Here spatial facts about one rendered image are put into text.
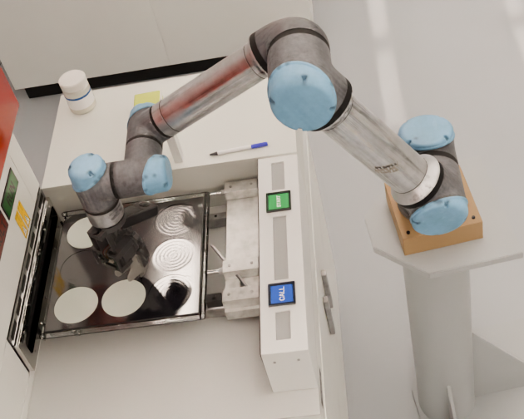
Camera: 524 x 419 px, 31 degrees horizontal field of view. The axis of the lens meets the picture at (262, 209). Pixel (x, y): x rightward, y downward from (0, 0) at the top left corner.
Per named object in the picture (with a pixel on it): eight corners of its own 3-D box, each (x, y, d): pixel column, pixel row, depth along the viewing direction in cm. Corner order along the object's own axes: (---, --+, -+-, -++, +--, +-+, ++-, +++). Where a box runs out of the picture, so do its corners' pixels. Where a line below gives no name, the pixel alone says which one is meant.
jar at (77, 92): (68, 116, 241) (56, 89, 234) (72, 99, 246) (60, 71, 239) (95, 112, 240) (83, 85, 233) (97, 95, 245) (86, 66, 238)
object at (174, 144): (159, 166, 221) (144, 125, 212) (160, 155, 224) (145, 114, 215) (184, 163, 221) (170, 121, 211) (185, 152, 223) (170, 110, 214)
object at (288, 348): (273, 393, 190) (260, 355, 180) (268, 199, 228) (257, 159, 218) (318, 388, 189) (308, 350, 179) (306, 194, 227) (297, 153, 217)
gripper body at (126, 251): (97, 265, 199) (78, 228, 191) (121, 237, 204) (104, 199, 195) (124, 276, 196) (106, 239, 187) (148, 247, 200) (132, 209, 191)
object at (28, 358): (27, 372, 202) (11, 347, 195) (56, 222, 232) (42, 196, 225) (35, 371, 202) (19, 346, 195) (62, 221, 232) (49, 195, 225)
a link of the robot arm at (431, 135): (452, 146, 206) (449, 101, 196) (462, 191, 197) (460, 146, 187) (397, 154, 207) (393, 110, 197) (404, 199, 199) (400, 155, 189)
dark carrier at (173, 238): (45, 333, 202) (44, 332, 202) (66, 217, 226) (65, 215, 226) (199, 314, 198) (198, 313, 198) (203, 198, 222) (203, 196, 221)
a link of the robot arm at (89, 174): (104, 174, 177) (61, 180, 178) (121, 213, 185) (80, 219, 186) (108, 146, 182) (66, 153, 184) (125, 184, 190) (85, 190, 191)
